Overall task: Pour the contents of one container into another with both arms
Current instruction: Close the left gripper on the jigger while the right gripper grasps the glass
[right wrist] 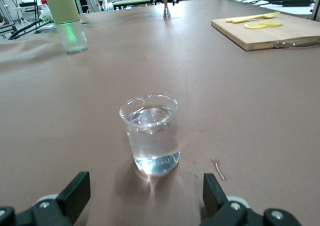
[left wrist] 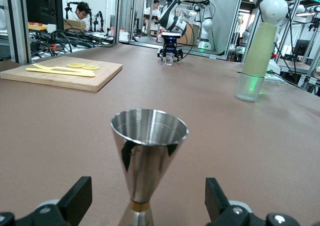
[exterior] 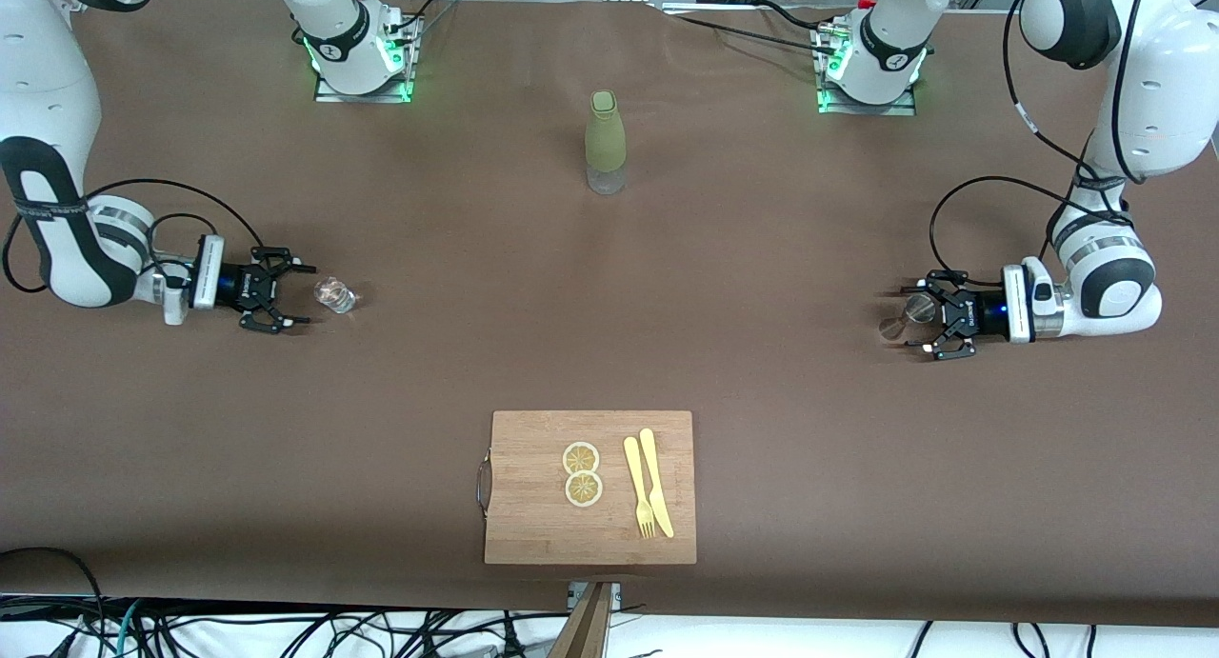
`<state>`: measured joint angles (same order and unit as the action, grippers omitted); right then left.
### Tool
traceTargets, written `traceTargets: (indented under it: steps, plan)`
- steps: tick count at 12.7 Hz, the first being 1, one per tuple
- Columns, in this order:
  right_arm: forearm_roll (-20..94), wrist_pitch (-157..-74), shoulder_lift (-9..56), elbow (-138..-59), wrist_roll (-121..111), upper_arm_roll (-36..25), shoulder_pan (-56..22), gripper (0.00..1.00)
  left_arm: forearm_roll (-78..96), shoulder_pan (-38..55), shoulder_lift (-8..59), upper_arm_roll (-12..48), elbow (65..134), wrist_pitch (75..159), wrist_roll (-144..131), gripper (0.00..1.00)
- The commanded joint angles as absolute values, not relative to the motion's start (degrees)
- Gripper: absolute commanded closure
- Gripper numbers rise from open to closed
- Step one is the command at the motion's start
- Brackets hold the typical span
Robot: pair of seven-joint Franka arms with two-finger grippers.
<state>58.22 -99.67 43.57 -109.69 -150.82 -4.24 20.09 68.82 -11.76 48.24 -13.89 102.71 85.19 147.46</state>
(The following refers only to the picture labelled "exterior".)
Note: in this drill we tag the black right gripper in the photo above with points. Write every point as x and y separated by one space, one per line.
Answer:
234 286

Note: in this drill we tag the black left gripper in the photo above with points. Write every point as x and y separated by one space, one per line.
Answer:
977 312

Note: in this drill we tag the steel jigger measuring cup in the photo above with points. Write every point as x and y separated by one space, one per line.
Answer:
916 308

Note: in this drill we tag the clear glass shaker cup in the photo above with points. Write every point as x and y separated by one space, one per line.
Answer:
335 296

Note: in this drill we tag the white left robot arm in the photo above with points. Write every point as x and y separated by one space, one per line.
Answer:
1162 87

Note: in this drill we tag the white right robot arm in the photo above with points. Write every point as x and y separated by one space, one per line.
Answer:
38 68

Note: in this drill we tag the yellow plastic knife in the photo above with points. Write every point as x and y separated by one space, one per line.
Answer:
657 487

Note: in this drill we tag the wooden cutting board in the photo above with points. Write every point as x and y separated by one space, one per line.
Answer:
533 525

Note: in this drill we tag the lemon slice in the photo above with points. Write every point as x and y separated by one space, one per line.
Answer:
581 458
584 489

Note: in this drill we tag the yellow plastic fork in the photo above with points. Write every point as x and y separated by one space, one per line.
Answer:
636 477

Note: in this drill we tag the green sleeved glass bottle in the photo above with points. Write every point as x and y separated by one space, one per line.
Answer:
606 134

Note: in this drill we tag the wooden beam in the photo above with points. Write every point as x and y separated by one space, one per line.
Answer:
586 629

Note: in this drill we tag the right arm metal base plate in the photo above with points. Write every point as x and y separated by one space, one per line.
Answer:
333 94

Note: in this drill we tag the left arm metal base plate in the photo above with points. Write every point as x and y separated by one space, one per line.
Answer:
900 108

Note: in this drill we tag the small metal bracket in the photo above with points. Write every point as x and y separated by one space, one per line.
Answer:
616 596

